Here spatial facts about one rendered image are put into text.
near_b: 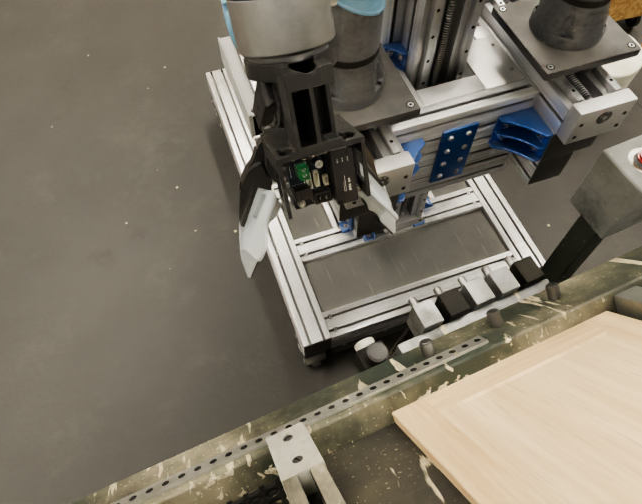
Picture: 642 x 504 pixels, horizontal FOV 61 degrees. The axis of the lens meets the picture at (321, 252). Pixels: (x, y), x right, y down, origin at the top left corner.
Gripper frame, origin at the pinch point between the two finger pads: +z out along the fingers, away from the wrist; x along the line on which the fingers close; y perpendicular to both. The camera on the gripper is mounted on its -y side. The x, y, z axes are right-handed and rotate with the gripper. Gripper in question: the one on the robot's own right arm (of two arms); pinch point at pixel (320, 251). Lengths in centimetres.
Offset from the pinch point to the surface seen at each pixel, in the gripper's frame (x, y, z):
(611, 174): 70, -37, 27
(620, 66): 153, -125, 42
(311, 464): -6.4, -0.9, 32.6
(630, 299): 55, -12, 37
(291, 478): -9.4, 0.1, 32.5
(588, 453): 25.2, 12.4, 31.0
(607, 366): 40, -1, 35
